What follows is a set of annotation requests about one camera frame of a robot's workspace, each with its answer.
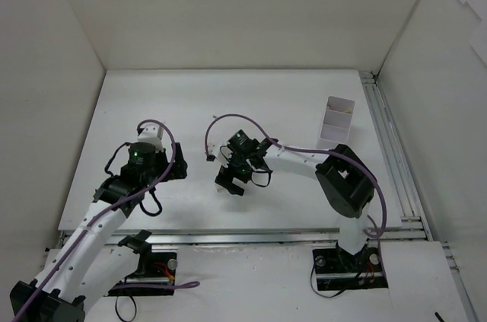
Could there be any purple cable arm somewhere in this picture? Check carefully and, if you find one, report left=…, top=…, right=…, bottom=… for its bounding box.
left=204, top=113, right=386, bottom=239
left=13, top=119, right=201, bottom=322

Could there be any black object bottom right corner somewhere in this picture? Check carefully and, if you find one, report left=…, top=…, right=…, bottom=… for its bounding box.
left=434, top=311, right=446, bottom=322

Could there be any aluminium rail frame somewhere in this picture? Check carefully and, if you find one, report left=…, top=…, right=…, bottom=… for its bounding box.
left=59, top=69, right=476, bottom=321

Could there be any black cable left base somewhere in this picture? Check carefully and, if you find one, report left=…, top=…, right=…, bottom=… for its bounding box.
left=114, top=283, right=138, bottom=320

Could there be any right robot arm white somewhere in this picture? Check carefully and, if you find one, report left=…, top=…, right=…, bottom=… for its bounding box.
left=207, top=130, right=375, bottom=270

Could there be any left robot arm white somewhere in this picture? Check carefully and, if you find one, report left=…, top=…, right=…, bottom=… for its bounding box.
left=10, top=142, right=187, bottom=321

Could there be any black cable base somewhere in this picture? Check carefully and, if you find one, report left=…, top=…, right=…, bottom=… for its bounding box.
left=307, top=260, right=366, bottom=298
left=114, top=283, right=138, bottom=320

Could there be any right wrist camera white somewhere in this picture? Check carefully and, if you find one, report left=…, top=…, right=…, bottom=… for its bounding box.
left=206, top=143, right=232, bottom=166

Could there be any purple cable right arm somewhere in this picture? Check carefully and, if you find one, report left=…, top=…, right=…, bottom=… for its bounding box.
left=204, top=113, right=386, bottom=239

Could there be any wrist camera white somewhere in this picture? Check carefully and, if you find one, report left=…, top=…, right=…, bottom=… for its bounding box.
left=206, top=143, right=232, bottom=166
left=137, top=124, right=165, bottom=151

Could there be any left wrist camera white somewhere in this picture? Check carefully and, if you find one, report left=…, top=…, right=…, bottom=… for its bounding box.
left=137, top=124, right=165, bottom=151

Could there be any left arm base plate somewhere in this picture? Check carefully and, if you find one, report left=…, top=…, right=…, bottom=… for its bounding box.
left=108, top=252, right=177, bottom=297

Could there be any black cable right base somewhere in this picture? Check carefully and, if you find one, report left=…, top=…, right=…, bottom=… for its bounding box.
left=307, top=260, right=366, bottom=298

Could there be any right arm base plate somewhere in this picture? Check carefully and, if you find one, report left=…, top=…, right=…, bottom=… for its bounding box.
left=310, top=246, right=388, bottom=298

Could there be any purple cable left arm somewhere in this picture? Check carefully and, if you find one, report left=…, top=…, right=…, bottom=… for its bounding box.
left=13, top=119, right=201, bottom=322

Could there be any clear divided organizer container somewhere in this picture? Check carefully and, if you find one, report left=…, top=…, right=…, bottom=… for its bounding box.
left=317, top=96, right=355, bottom=149

